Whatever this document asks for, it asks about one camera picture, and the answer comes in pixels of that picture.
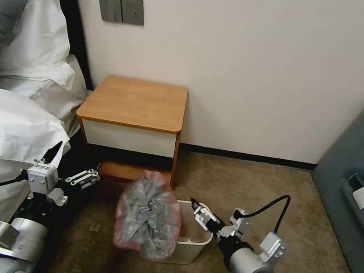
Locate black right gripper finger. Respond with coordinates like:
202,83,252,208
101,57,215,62
192,213,215,234
187,198,216,223

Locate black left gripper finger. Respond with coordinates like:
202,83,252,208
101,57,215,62
46,163,103,213
33,136,65,171

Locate white plastic trash can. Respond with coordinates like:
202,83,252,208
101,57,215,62
153,196,219,271

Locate pink translucent garbage bag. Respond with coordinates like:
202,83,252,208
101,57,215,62
109,165,191,266

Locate black bed base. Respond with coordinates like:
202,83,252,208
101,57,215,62
11,117,109,233

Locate white bed sheet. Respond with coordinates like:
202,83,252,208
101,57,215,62
0,44,95,138

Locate white duvet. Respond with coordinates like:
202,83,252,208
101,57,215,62
0,86,80,273

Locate dark skirting board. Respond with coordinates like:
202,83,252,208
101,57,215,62
177,140,320,174

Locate wooden nightstand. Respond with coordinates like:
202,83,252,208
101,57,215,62
66,69,190,188

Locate black headboard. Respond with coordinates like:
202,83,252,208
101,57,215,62
44,0,109,91

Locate grey-blue sofa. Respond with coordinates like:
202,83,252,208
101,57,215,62
294,81,364,273

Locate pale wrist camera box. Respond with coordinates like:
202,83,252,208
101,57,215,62
226,206,253,242
23,159,61,198

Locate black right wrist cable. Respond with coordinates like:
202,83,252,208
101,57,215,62
240,188,292,237

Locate dark grey wall switch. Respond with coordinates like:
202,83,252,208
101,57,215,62
94,0,124,24

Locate dark grey wall socket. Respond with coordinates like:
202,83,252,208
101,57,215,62
117,0,148,28

